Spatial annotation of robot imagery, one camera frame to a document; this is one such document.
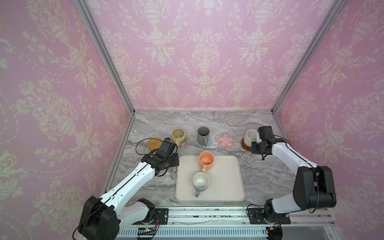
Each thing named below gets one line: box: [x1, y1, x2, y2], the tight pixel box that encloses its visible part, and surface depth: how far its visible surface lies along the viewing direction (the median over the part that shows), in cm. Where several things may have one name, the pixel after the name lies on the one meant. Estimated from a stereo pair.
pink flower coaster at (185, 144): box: [177, 134, 190, 149], surface depth 102 cm
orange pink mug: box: [198, 150, 215, 173], surface depth 88 cm
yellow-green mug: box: [171, 128, 186, 146], surface depth 98 cm
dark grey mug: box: [197, 126, 210, 147], surface depth 97 cm
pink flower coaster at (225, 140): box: [214, 131, 237, 150], surface depth 105 cm
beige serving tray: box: [175, 155, 246, 202], surface depth 88 cm
